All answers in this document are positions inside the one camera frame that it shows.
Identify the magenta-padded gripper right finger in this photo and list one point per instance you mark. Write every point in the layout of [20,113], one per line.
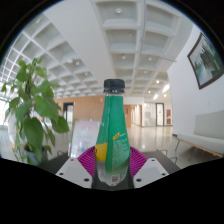
[150,171]

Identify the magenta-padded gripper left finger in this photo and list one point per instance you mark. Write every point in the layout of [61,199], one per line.
[74,171]

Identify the green plastic drink bottle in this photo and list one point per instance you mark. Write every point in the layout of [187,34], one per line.
[112,136]

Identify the grey plant pot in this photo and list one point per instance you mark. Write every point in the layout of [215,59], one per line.
[33,155]

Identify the glass double door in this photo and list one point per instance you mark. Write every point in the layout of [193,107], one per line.
[154,114]

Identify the large green leafy plant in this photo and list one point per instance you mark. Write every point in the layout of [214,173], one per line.
[33,110]

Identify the recessed ceiling lights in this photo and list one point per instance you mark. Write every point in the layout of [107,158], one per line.
[123,56]

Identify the dark framed landscape picture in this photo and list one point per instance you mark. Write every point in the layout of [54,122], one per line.
[206,61]

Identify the long white wall bench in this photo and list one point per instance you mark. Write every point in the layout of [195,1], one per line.
[206,136]

